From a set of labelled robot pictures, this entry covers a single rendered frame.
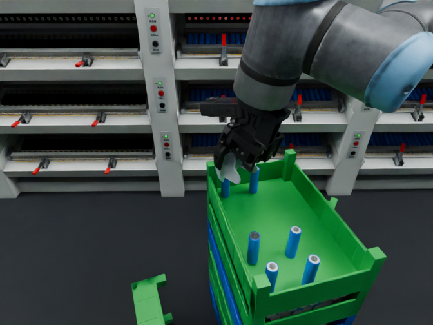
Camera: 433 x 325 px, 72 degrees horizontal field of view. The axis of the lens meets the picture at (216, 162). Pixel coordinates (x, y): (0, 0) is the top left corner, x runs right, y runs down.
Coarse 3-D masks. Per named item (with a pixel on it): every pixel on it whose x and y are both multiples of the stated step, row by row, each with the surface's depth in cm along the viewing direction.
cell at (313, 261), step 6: (312, 258) 44; (318, 258) 45; (306, 264) 45; (312, 264) 44; (318, 264) 44; (306, 270) 46; (312, 270) 45; (306, 276) 46; (312, 276) 45; (306, 282) 47
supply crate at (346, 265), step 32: (288, 160) 66; (256, 192) 66; (288, 192) 66; (224, 224) 54; (256, 224) 58; (288, 224) 58; (320, 224) 58; (320, 256) 52; (352, 256) 51; (384, 256) 43; (256, 288) 40; (288, 288) 47; (320, 288) 44; (352, 288) 46
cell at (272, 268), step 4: (268, 264) 44; (272, 264) 43; (276, 264) 44; (268, 268) 43; (272, 268) 43; (276, 268) 43; (268, 272) 43; (272, 272) 43; (276, 272) 43; (268, 276) 44; (272, 276) 43; (276, 276) 44; (272, 280) 44; (272, 284) 44; (272, 288) 45; (272, 292) 46
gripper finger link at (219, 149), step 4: (224, 136) 53; (220, 140) 52; (224, 140) 52; (220, 144) 52; (224, 144) 53; (216, 148) 53; (220, 148) 53; (224, 148) 52; (228, 148) 54; (216, 152) 53; (220, 152) 53; (224, 152) 53; (228, 152) 54; (216, 156) 54; (220, 156) 54; (224, 156) 54; (216, 160) 55; (220, 160) 55; (216, 164) 57; (220, 164) 56; (220, 168) 57
